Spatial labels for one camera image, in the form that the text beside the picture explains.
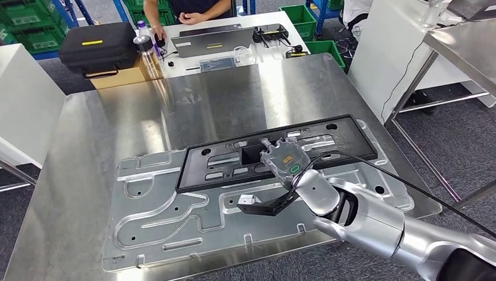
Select stamped sheet metal panel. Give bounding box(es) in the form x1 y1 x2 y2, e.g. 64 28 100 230
102 119 415 273

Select black power cable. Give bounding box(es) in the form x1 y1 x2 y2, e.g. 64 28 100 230
380 21 466 124

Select black plastic frame part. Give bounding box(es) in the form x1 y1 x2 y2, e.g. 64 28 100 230
175 114 378 194

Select white desk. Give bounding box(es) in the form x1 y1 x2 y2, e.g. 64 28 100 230
157 11 311 79

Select person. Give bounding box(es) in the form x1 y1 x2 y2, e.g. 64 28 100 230
142 0 233 42
340 0 374 36

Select brown cardboard box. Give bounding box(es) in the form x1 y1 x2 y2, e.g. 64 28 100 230
85 56 166 90

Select clear bottle black cap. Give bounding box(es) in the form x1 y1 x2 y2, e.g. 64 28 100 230
133 35 164 81

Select grey laptop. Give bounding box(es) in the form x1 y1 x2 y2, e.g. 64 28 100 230
170 23 257 59

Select black carrying case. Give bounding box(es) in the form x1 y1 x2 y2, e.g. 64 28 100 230
58 22 139 77

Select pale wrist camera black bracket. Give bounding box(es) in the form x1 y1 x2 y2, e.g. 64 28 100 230
237 189 301 217

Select stainless steel workbench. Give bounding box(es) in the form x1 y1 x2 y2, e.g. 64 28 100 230
0 53 443 281

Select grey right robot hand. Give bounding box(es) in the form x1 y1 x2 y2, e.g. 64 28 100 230
259 136 312 190

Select white board panel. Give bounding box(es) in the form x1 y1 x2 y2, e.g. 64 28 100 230
0 43 67 169

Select clear plastic cup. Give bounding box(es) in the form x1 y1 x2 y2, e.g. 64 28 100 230
233 46 257 66

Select steel frame table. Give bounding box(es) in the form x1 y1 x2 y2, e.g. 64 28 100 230
381 17 496 210

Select white cabinet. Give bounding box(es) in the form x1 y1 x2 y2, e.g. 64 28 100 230
347 0 496 125

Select black antenna device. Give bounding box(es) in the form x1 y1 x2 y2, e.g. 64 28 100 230
252 23 291 49

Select clear plastic bag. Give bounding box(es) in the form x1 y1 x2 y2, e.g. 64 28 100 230
199 56 237 74

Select purple label water bottle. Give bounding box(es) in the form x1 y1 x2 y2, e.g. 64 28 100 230
136 20 164 63

